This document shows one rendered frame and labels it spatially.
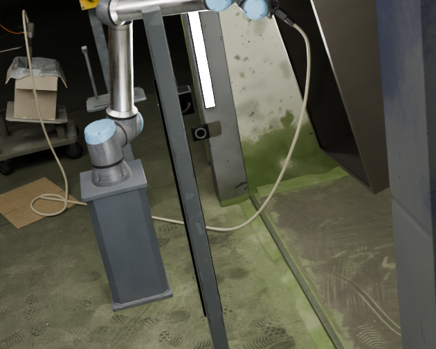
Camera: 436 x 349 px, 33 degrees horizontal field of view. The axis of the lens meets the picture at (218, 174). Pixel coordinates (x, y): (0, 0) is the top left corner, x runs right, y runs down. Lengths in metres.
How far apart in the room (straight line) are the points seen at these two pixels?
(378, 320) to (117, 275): 1.25
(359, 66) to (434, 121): 1.91
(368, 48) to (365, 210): 1.24
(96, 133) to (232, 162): 1.18
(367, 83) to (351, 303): 0.99
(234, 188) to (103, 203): 1.18
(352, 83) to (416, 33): 1.95
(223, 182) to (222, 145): 0.23
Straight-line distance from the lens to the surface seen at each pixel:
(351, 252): 3.75
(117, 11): 3.17
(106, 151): 3.41
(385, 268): 3.61
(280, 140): 4.34
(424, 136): 1.24
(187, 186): 2.18
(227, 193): 4.39
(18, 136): 5.93
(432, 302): 1.41
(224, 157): 4.30
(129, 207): 3.45
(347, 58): 3.09
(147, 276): 3.64
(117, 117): 3.50
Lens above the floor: 2.04
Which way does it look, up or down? 25 degrees down
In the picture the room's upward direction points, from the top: 11 degrees counter-clockwise
